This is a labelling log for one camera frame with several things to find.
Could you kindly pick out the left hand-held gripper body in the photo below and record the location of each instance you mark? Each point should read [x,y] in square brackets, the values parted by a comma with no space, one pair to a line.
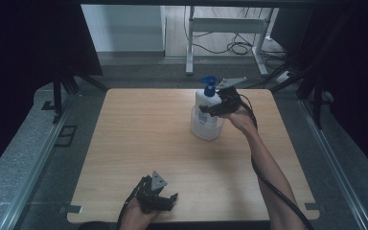
[151,196]

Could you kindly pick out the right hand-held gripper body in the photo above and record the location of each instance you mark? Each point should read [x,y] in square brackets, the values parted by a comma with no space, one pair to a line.
[230,97]

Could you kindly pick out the white pump bottle blue cap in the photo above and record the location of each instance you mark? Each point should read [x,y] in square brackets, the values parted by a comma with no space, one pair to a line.
[206,107]

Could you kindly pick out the white plastic mesh basket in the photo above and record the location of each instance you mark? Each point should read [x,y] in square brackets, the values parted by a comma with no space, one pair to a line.
[206,129]

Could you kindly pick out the person's right hand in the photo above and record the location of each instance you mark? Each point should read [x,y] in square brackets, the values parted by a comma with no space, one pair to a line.
[242,120]

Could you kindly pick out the person's left hand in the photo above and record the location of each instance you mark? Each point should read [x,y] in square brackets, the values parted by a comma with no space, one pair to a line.
[135,217]

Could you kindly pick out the white power strip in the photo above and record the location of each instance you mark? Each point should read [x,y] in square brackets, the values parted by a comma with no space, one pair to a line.
[283,76]

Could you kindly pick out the black metal stand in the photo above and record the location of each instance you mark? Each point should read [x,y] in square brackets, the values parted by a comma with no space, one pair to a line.
[316,99]

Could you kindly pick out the dark curtain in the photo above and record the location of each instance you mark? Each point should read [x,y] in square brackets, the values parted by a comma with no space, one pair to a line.
[28,64]
[354,73]

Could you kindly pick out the black tripod stand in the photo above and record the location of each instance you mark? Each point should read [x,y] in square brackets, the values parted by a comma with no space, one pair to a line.
[64,87]

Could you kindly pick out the white metal desk frame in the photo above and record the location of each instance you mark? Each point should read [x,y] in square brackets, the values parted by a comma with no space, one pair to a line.
[226,25]

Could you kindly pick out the black rectangular floor frame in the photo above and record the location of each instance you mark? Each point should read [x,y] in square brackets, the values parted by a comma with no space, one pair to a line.
[65,135]

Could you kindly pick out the aluminium rail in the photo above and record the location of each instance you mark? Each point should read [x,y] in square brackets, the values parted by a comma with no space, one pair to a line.
[332,163]
[35,166]

